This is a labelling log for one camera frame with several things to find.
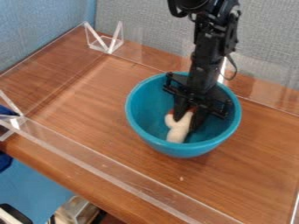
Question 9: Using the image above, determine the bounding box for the blue plastic bowl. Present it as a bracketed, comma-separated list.
[124, 71, 243, 159]

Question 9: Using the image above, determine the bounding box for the clear acrylic back barrier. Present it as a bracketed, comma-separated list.
[92, 25, 299, 116]

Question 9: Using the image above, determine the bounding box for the clear acrylic barrier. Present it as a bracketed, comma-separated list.
[5, 118, 243, 224]
[92, 25, 299, 116]

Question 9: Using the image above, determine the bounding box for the black and white device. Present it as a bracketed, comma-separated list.
[0, 204, 33, 224]

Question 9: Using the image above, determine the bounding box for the clear acrylic corner bracket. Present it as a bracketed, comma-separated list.
[83, 21, 124, 54]

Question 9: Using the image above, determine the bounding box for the blue object at left edge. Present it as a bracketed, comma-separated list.
[0, 104, 20, 173]

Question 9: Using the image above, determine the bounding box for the black cable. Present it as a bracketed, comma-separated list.
[220, 53, 239, 81]

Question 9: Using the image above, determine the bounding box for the clear acrylic front barrier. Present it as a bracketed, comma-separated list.
[5, 118, 243, 224]

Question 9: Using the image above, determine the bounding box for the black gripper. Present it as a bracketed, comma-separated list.
[162, 58, 234, 134]

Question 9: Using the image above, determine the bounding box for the grey metal box below table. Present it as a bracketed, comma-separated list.
[47, 196, 99, 224]

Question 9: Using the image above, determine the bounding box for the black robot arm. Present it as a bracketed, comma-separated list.
[163, 0, 242, 131]

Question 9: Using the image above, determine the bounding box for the clear acrylic left bracket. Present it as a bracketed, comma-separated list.
[0, 90, 24, 142]

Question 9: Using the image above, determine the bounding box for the white and orange toy mushroom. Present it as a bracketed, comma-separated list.
[164, 110, 194, 144]

